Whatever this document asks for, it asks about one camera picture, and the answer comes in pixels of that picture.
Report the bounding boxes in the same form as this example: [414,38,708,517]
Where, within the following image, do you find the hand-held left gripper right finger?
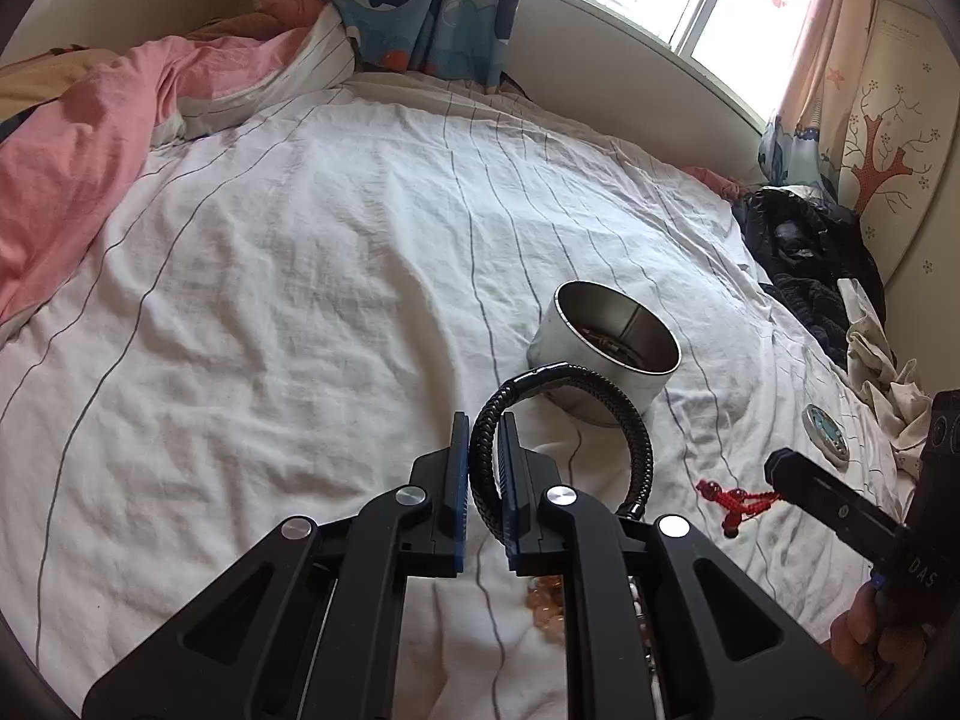
[499,414,875,720]

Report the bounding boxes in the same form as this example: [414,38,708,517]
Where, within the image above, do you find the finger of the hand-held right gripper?
[763,448,912,563]

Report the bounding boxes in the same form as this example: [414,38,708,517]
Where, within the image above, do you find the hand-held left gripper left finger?
[81,411,473,720]

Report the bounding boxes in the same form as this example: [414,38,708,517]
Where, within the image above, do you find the black braided bracelet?
[466,362,655,541]

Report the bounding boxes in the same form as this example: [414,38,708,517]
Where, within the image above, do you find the round metal tin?
[525,280,682,432]

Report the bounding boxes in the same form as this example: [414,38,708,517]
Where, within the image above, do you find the person's right hand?
[829,585,931,691]

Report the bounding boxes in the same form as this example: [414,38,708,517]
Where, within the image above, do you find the round tin lid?
[802,405,852,460]

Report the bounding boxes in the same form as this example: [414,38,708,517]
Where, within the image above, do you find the cream printed cloth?
[836,277,935,477]

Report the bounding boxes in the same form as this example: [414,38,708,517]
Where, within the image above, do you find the black jacket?
[731,184,886,372]

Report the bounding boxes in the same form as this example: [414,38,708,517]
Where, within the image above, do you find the white striped bedsheet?
[0,79,923,720]

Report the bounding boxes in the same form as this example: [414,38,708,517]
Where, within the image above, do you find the small pink cloth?
[690,169,751,200]

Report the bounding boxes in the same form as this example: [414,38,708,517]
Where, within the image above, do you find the tree decal panel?
[836,0,950,308]

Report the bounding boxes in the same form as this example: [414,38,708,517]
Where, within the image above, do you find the white striped pillow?
[180,7,357,140]

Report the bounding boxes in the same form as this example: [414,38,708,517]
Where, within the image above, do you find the pink duvet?
[0,0,331,331]

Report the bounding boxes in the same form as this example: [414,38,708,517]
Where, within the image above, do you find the red beaded bracelet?
[696,478,785,539]

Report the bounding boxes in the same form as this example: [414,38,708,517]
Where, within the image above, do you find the peach translucent bead bracelet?
[521,574,567,631]

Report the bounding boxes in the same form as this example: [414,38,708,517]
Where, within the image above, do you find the white bead bracelet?
[628,577,653,691]

